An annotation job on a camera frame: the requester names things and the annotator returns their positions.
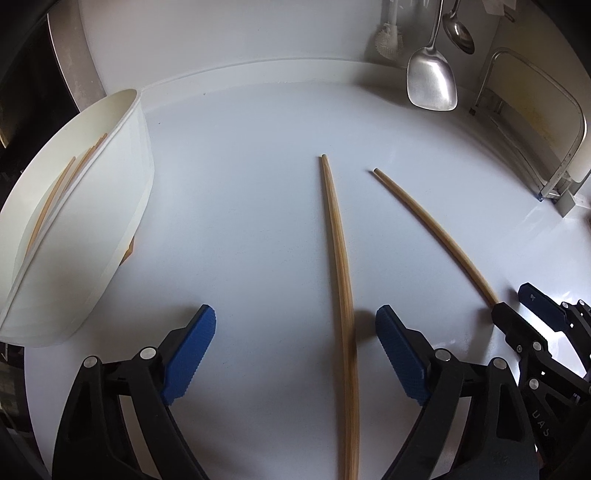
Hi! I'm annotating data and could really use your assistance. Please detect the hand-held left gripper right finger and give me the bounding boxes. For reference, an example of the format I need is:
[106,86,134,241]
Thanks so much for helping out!
[375,305,541,480]

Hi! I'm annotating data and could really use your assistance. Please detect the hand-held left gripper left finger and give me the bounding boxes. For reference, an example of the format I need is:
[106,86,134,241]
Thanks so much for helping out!
[52,304,218,480]

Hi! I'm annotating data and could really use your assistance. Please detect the pile of wooden chopsticks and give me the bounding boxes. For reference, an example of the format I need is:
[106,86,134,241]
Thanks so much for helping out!
[23,133,109,259]

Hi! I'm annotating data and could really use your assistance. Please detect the metal ladle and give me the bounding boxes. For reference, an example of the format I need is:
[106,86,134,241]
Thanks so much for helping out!
[442,0,475,55]

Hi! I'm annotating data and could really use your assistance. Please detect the metal spatula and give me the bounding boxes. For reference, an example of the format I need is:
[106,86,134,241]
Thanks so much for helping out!
[406,0,459,112]

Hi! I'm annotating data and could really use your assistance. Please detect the single wooden chopstick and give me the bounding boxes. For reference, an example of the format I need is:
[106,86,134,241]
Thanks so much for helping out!
[372,168,500,308]
[321,154,354,480]
[323,154,361,480]

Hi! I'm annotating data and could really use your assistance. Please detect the round cream plastic basin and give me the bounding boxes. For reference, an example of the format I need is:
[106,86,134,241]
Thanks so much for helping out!
[0,89,155,348]

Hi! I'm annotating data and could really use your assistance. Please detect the metal wire rack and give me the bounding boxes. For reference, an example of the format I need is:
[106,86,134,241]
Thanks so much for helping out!
[468,47,588,215]

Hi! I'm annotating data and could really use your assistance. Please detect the white dish brush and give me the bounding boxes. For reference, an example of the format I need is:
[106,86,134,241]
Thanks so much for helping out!
[374,0,408,58]

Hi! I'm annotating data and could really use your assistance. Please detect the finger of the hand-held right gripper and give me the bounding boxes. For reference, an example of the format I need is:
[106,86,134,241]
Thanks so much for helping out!
[491,301,555,365]
[518,282,591,370]

